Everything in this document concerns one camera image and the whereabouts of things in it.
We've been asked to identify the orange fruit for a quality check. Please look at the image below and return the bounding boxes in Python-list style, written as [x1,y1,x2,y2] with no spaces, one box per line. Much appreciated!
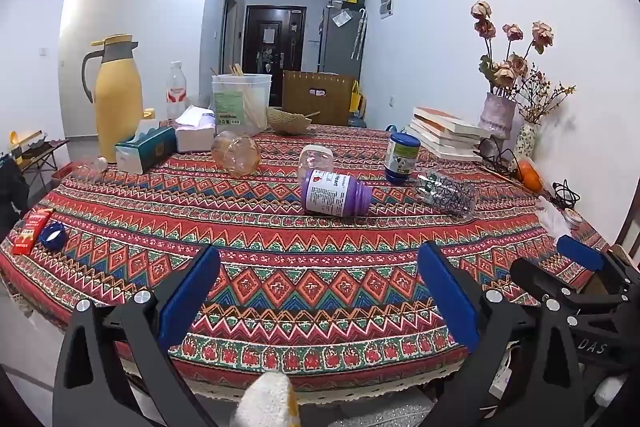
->
[516,159,544,193]

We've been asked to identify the white paperback book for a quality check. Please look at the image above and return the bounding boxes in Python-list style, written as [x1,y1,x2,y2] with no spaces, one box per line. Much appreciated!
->
[407,126,483,156]
[410,117,485,148]
[419,138,483,163]

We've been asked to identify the woven basket bowl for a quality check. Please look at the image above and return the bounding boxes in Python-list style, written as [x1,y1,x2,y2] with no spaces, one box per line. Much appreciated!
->
[266,107,321,136]

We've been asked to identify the dried rose bouquet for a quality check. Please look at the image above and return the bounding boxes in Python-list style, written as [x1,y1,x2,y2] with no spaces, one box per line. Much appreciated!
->
[470,0,556,100]

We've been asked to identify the red snack packet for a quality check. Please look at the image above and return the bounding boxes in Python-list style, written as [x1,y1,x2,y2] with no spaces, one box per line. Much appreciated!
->
[11,208,55,256]

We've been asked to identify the clear plastic container with chopsticks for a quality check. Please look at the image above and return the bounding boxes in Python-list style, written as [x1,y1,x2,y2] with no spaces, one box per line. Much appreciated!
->
[210,63,273,138]

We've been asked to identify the grey refrigerator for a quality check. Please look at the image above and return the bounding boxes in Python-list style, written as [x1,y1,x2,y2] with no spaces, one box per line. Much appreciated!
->
[318,1,367,80]

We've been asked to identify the white yellow sponge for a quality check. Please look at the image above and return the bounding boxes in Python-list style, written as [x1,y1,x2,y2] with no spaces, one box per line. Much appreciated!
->
[229,371,302,427]

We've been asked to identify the yellow thermos jug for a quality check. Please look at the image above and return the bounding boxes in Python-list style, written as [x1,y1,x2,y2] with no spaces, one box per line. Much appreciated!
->
[81,34,155,164]

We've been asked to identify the round amber glass jar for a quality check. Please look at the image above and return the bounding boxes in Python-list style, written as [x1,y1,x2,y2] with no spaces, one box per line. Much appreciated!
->
[211,131,262,178]

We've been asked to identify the white folded umbrella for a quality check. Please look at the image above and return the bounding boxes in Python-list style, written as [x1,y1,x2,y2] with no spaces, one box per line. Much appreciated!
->
[351,8,368,61]

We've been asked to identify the blue lidded jar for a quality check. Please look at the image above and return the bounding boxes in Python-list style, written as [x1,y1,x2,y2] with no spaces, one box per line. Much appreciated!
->
[384,132,421,185]

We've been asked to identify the blue bottle lid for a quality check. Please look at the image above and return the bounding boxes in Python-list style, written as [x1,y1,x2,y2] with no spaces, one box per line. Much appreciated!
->
[39,223,67,251]

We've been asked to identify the small clear empty bottle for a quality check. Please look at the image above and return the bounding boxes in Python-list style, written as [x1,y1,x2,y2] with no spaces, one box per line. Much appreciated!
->
[70,156,109,182]

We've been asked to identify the yellow blossom twigs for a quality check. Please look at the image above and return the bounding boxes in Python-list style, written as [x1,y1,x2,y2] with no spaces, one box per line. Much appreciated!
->
[515,69,577,126]

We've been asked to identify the clear patterned lying bottle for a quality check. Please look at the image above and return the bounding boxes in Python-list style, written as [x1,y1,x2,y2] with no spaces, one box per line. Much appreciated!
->
[414,171,479,219]

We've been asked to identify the clear water bottle red label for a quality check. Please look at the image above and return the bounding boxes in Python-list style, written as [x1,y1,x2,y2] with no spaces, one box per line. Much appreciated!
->
[165,61,188,121]

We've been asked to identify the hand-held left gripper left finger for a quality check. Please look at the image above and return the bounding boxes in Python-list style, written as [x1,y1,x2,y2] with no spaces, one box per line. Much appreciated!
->
[52,245,223,427]

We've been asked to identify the dark entrance door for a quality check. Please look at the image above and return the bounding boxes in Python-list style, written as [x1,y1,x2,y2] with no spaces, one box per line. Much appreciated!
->
[243,5,307,106]

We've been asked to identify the black cable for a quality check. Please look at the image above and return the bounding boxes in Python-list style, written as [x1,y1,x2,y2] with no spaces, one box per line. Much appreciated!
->
[551,179,582,210]

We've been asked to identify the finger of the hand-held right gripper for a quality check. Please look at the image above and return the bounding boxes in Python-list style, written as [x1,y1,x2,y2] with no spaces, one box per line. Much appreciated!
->
[556,235,632,280]
[508,257,632,314]

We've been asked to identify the small clear plastic jar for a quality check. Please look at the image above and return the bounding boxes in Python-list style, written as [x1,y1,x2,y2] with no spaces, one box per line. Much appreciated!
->
[298,145,334,188]

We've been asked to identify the teal tissue box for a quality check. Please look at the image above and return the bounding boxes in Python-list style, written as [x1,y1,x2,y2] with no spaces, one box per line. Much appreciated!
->
[115,126,177,174]

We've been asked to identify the purple labelled bottle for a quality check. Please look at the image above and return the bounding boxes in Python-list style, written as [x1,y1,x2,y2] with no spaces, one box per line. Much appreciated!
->
[300,168,374,218]

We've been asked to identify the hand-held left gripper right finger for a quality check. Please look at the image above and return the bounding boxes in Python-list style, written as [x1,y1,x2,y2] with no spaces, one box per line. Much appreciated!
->
[417,242,586,427]

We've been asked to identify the wooden chair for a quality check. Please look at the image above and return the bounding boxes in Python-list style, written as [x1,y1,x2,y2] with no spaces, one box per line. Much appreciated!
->
[614,202,640,268]

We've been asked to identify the small speckled vase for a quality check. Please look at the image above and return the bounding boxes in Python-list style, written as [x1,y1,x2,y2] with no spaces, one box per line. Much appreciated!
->
[513,122,539,160]

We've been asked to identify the white power strip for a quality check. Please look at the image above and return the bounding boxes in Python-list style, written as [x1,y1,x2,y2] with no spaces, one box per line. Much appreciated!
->
[487,347,513,400]

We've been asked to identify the pink ceramic vase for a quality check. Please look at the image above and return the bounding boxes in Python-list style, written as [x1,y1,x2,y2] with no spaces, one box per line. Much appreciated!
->
[478,92,517,140]

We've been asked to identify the small folding side table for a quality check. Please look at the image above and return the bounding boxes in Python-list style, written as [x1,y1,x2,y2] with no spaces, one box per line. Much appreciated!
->
[7,131,71,188]

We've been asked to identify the white crumpled plastic bag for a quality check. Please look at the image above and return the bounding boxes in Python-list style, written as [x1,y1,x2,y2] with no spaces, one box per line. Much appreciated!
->
[536,196,571,239]

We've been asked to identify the black wire rack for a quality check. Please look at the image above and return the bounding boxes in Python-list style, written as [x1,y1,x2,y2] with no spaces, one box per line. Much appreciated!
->
[479,136,526,180]

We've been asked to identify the stack of books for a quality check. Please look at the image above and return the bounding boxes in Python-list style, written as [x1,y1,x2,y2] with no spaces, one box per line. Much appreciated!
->
[413,107,491,140]

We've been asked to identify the white tissue pack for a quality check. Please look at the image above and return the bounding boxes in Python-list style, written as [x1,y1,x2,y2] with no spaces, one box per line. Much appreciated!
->
[174,106,218,153]

